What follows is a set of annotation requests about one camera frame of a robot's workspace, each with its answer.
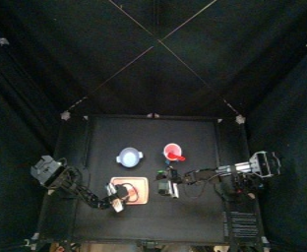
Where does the red plastic spoon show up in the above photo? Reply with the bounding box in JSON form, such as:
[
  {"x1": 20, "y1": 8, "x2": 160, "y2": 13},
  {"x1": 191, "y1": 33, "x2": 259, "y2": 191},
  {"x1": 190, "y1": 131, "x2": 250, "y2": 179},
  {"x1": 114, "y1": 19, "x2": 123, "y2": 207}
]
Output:
[{"x1": 168, "y1": 152, "x2": 189, "y2": 162}]

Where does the red plastic cup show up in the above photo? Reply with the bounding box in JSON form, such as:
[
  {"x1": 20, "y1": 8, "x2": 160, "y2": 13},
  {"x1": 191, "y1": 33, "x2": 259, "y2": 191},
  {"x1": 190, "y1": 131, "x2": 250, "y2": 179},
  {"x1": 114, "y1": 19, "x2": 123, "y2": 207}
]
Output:
[{"x1": 163, "y1": 142, "x2": 185, "y2": 161}]

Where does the light blue handled bowl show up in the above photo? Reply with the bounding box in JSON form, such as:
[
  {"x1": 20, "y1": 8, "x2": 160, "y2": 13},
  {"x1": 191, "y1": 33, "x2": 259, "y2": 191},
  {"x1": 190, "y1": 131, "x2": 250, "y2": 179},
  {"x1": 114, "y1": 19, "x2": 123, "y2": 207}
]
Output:
[{"x1": 115, "y1": 147, "x2": 144, "y2": 169}]

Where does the thin crossing string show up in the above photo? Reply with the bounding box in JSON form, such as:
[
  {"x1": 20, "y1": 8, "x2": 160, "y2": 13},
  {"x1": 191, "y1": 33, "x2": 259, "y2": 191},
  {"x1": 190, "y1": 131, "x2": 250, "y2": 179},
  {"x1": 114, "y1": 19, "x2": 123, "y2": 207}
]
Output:
[
  {"x1": 65, "y1": 0, "x2": 219, "y2": 114},
  {"x1": 108, "y1": 0, "x2": 241, "y2": 116}
]

